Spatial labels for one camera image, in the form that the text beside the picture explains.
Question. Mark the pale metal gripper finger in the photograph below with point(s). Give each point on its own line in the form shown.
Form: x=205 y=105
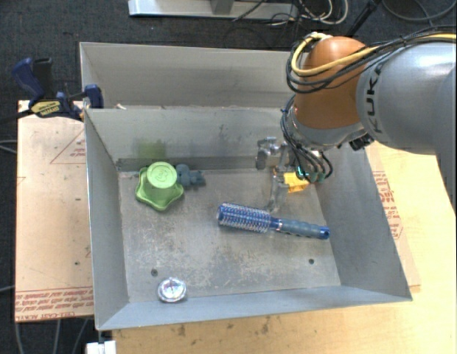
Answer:
x=272 y=194
x=282 y=199

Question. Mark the yellow block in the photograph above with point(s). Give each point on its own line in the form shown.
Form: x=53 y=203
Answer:
x=295 y=183

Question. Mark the blue round hairbrush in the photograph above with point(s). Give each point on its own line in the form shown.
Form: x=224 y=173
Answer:
x=258 y=220

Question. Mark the grey metal bin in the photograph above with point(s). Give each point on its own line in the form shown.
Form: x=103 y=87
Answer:
x=221 y=256

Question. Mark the grey-blue toy animal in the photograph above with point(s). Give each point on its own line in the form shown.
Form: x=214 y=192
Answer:
x=189 y=177

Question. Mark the green star-shaped cup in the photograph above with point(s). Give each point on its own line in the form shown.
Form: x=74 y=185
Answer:
x=160 y=186

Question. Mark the brown cardboard board, red print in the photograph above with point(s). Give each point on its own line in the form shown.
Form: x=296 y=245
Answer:
x=48 y=216

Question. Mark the black cylinder on white bracket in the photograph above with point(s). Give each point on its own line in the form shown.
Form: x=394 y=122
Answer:
x=361 y=142

